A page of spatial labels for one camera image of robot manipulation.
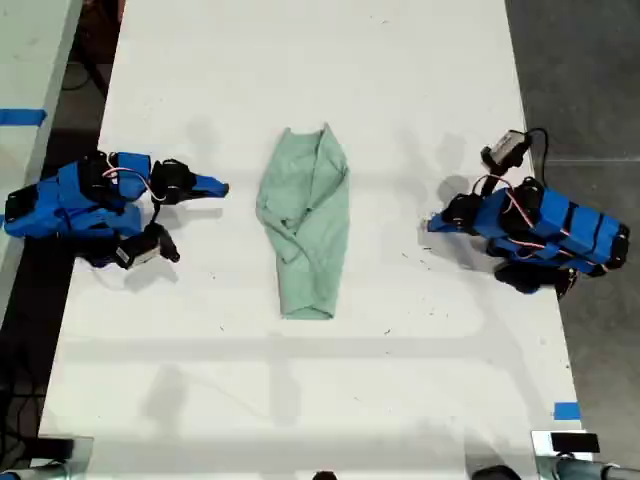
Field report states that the pale green T-shirt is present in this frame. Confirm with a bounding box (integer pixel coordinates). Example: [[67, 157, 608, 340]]
[[255, 121, 350, 321]]

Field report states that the long blue tape strip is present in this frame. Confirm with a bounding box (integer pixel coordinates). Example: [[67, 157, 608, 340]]
[[0, 108, 48, 126]]

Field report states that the white side table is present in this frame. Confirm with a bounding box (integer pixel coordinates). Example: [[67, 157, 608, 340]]
[[0, 0, 84, 321]]

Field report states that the small black box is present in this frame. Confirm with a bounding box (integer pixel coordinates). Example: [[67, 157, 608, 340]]
[[22, 436, 76, 459], [550, 432, 600, 454]]

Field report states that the large black round object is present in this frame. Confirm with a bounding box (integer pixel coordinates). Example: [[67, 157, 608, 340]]
[[472, 464, 524, 480]]

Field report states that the grey metal pole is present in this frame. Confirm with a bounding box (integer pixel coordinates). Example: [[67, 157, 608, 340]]
[[537, 457, 640, 480], [0, 462, 92, 480]]

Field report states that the black camera stalk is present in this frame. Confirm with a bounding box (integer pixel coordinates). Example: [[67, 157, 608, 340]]
[[482, 164, 507, 197], [144, 199, 165, 240]]

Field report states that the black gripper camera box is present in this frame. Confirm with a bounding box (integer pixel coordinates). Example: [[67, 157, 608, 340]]
[[480, 129, 531, 169], [115, 233, 181, 271]]

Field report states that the black floor cable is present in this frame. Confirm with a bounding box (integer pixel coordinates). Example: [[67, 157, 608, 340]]
[[62, 59, 109, 94]]

